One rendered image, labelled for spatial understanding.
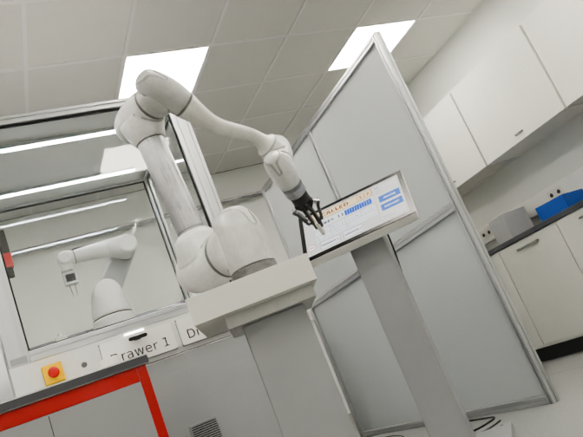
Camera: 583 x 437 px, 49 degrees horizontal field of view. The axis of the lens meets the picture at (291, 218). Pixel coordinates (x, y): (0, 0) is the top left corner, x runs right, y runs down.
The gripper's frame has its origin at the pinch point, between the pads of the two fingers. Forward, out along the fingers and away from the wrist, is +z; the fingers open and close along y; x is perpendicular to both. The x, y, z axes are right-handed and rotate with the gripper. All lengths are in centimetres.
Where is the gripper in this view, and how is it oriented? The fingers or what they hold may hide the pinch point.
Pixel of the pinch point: (319, 227)
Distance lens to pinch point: 269.0
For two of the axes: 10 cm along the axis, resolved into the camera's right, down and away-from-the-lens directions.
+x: 0.6, 6.2, -7.9
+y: -8.7, 4.1, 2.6
